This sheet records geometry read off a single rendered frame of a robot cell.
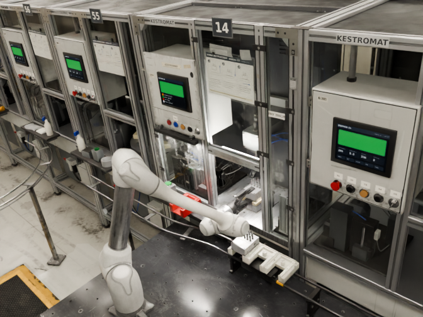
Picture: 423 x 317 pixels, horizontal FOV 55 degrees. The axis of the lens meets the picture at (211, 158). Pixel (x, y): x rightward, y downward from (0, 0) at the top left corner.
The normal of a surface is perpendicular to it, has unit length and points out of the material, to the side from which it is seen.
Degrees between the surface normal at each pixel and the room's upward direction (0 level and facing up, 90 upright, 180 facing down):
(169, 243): 0
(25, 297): 0
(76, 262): 0
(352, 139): 90
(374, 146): 90
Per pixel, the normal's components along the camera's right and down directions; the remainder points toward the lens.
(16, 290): -0.09, -0.87
